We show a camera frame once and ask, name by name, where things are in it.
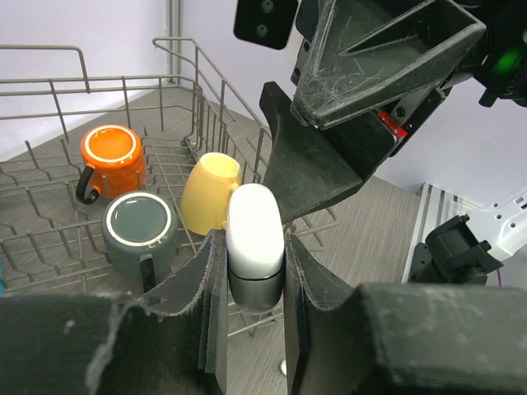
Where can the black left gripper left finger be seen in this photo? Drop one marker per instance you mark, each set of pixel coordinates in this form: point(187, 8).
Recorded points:
point(172, 340)

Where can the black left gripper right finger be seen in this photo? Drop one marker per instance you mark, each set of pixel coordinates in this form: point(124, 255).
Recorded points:
point(398, 339)

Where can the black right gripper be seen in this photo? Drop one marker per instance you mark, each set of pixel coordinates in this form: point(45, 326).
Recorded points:
point(374, 71)

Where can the white earbud case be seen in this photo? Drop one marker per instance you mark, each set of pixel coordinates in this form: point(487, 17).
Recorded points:
point(256, 247)

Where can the white earbud far right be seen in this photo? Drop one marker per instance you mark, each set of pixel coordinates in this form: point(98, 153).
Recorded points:
point(283, 367)

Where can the yellow mug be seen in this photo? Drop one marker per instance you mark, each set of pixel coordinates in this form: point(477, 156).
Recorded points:
point(208, 191)

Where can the blue polka dot plate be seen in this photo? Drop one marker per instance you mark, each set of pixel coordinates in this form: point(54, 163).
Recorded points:
point(2, 282)

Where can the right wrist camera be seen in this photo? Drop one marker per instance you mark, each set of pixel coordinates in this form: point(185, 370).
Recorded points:
point(265, 22)

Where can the grey mug black handle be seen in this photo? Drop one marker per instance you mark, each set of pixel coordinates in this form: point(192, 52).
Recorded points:
point(140, 233)

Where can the grey wire dish rack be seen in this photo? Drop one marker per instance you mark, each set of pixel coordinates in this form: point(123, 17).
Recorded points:
point(52, 220)

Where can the orange mug black handle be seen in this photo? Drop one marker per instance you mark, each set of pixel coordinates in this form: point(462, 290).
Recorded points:
point(113, 163)

